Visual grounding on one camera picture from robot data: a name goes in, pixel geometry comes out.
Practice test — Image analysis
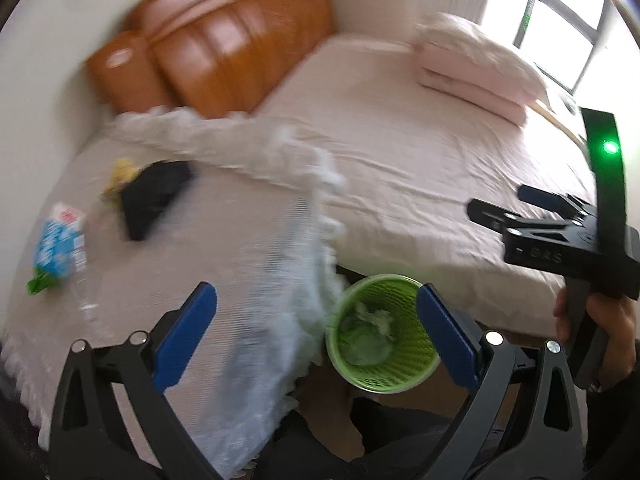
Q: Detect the black cloth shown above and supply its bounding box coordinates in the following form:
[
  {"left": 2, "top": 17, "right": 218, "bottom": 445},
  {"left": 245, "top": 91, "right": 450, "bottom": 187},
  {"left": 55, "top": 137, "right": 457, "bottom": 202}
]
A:
[{"left": 119, "top": 160, "right": 194, "bottom": 242}]

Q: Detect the green mesh trash basket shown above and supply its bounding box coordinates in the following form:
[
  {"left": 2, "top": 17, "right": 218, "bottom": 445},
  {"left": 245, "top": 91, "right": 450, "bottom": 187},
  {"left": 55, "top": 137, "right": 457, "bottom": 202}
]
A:
[{"left": 326, "top": 274, "right": 439, "bottom": 394}]

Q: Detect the person's right hand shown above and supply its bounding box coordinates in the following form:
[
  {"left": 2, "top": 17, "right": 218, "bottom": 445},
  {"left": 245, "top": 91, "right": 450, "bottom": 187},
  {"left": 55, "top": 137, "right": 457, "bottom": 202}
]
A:
[{"left": 553, "top": 288, "right": 640, "bottom": 394}]

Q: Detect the pink bed sheet mattress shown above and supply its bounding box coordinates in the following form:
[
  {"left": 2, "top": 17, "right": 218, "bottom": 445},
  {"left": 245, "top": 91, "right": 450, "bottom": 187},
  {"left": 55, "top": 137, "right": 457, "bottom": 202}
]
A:
[{"left": 259, "top": 35, "right": 594, "bottom": 337}]

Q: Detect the clear plastic bottle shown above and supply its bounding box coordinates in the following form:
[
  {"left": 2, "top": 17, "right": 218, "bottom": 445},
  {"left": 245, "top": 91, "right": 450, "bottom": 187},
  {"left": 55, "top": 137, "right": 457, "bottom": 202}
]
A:
[{"left": 68, "top": 234, "right": 99, "bottom": 323}]

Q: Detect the crumpled paper in basket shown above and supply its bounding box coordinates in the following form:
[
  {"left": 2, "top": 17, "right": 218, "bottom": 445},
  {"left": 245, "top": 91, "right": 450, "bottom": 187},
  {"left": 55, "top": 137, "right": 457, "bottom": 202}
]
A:
[{"left": 337, "top": 302, "right": 395, "bottom": 366}]

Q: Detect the blue white milk carton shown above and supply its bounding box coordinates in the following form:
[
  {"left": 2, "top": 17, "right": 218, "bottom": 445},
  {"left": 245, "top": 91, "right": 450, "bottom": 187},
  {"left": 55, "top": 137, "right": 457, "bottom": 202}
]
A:
[{"left": 34, "top": 202, "right": 87, "bottom": 278}]

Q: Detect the white lace cover cloth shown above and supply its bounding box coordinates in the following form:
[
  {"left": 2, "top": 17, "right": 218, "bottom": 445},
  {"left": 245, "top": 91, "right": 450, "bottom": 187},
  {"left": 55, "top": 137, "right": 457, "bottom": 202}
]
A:
[{"left": 1, "top": 110, "right": 343, "bottom": 478}]

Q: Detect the yellow crumpled wrapper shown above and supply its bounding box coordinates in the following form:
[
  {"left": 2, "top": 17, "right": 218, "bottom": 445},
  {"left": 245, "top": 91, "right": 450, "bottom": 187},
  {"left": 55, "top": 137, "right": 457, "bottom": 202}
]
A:
[{"left": 102, "top": 157, "right": 141, "bottom": 200}]

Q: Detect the wooden bed headboard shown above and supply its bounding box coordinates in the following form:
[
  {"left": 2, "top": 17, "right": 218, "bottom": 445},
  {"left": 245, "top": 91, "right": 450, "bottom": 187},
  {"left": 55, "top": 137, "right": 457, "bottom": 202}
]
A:
[{"left": 86, "top": 0, "right": 335, "bottom": 118}]

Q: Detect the window with dark frame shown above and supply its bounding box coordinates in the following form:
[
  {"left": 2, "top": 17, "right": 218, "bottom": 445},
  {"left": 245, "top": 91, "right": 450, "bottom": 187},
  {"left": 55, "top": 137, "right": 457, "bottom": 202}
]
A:
[{"left": 480, "top": 0, "right": 612, "bottom": 94}]

